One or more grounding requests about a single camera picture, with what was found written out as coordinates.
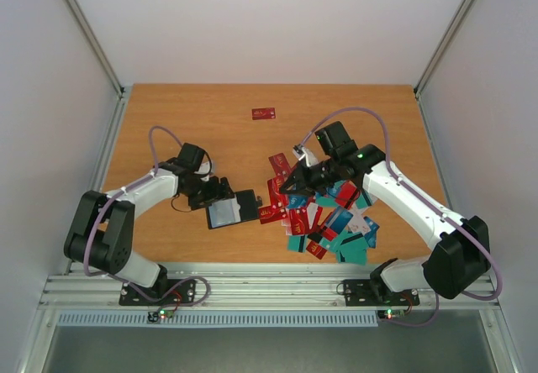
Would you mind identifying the black leather card holder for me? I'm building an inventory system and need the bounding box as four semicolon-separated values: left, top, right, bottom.
206;190;263;229

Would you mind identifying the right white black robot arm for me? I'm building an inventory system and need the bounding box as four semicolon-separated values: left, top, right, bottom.
279;122;492;303

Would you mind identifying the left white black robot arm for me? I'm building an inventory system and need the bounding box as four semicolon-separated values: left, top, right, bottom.
63;144;235;304

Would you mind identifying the white card centre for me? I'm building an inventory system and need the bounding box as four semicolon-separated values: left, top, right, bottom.
303;202;323;229

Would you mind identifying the red black stripe card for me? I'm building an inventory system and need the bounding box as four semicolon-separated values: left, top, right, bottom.
334;181;361;209

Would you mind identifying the blue striped card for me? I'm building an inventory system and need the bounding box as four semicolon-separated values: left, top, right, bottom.
321;207;354;236

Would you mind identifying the teal card bottom left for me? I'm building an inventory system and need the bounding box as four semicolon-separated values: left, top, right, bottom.
287;235;307;253

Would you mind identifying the teal card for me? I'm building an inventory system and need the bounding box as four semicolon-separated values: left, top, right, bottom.
287;235;307;253
336;242;368;265

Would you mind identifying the red card bottom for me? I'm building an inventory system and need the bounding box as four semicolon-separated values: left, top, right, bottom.
306;240;327;260

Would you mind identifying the lone red card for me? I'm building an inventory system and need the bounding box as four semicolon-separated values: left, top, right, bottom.
251;108;276;120

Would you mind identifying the teal card bottom right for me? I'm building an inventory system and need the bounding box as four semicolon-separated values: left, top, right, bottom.
336;242;368;265

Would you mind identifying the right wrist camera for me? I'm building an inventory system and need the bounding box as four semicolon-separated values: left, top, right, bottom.
293;144;319;167

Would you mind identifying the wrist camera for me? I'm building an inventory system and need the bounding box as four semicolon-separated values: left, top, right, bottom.
196;160;214;181
293;144;319;167

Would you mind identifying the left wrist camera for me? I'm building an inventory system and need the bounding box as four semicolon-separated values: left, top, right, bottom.
196;160;214;181

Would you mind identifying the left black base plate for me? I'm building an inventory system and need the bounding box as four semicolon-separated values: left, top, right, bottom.
119;279;197;307

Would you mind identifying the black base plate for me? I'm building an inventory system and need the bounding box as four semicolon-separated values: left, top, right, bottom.
119;279;197;307
342;279;420;307

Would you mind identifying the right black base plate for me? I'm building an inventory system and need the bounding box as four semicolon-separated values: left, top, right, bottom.
342;279;420;307

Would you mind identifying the grey slotted cable duct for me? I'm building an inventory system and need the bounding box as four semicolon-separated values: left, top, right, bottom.
57;310;378;328

